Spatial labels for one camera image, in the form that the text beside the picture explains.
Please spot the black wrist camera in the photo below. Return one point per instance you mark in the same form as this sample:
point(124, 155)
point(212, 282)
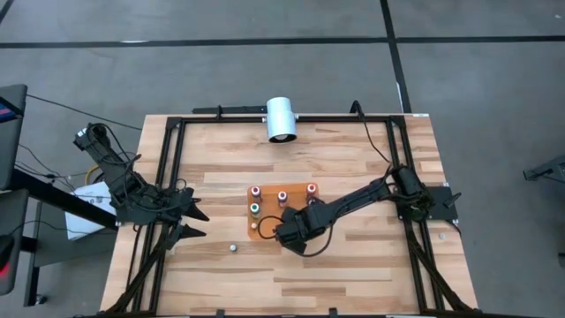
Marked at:
point(184, 194)
point(295, 244)

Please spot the white cylinder fixture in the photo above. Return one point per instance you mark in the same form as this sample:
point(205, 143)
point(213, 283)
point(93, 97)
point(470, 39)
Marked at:
point(281, 119)

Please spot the red-capped food coloring bottle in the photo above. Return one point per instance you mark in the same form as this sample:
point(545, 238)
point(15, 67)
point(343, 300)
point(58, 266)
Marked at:
point(255, 191)

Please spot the white cardboard box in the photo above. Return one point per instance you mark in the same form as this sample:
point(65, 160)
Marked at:
point(84, 221)

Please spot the green-capped food coloring bottle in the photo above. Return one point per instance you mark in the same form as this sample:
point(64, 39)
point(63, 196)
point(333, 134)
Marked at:
point(254, 207)

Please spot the gray desk panel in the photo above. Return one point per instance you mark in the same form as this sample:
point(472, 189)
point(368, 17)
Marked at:
point(17, 221)

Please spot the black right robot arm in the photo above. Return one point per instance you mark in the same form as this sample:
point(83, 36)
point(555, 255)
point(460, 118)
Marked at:
point(362, 196)

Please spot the orange translucent plastic tray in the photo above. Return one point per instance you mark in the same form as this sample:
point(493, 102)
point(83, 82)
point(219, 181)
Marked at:
point(268, 196)

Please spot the pink-capped food coloring bottle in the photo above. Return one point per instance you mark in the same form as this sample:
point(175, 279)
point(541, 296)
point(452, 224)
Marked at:
point(282, 195)

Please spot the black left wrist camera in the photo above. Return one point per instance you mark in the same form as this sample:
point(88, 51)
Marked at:
point(184, 194)

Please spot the orange-capped food coloring bottle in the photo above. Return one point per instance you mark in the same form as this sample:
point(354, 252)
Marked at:
point(311, 189)

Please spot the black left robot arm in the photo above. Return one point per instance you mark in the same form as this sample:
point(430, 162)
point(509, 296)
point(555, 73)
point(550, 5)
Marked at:
point(119, 176)

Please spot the gray desk with screen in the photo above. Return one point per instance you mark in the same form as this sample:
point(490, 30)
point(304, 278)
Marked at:
point(15, 146)

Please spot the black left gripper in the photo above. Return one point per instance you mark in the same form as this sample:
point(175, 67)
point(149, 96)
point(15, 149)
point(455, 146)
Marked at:
point(178, 212)

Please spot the glowing computer mouse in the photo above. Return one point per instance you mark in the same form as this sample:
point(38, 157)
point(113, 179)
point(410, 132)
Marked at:
point(5, 256)

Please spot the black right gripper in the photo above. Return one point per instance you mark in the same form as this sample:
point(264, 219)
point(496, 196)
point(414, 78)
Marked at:
point(304, 221)

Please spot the black floor stand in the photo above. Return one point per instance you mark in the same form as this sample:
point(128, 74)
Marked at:
point(549, 170)

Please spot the black flat bar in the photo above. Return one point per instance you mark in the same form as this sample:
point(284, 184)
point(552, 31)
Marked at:
point(229, 109)

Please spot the black desk frame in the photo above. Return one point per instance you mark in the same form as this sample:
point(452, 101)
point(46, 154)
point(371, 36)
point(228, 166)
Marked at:
point(33, 265)

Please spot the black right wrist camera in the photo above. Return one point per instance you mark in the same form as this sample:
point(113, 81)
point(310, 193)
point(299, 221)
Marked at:
point(295, 244)

